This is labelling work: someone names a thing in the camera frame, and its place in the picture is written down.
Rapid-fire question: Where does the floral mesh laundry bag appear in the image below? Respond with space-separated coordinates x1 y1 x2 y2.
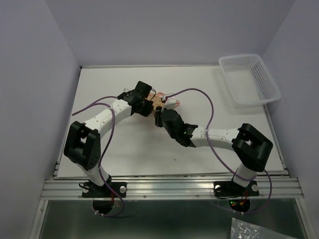
147 92 165 112

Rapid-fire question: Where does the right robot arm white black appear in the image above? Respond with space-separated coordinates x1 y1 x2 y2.
155 107 273 194

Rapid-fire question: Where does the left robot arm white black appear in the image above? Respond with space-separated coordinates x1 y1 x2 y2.
63 81 154 196

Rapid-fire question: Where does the clear plastic bag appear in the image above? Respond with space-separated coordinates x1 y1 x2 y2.
230 218 265 239

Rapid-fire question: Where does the white plastic basket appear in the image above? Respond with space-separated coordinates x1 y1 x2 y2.
219 54 281 108

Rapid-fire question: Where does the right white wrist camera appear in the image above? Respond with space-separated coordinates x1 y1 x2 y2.
162 95 180 110

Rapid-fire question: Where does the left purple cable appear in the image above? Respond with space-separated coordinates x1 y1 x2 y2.
71 96 125 218

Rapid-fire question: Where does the purple cable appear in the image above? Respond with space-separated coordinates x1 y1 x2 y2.
161 88 272 215
71 96 125 218

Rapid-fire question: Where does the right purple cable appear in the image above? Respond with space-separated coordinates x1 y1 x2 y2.
161 88 272 215

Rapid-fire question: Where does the aluminium mounting rail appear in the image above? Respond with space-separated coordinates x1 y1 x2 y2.
40 176 304 201

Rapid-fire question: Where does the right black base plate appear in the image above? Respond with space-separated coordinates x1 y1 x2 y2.
213 181 260 199

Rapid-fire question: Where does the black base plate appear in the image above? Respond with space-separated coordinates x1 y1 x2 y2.
78 181 127 198
213 181 260 199

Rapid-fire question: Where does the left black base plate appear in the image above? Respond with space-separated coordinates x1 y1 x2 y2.
78 181 127 198

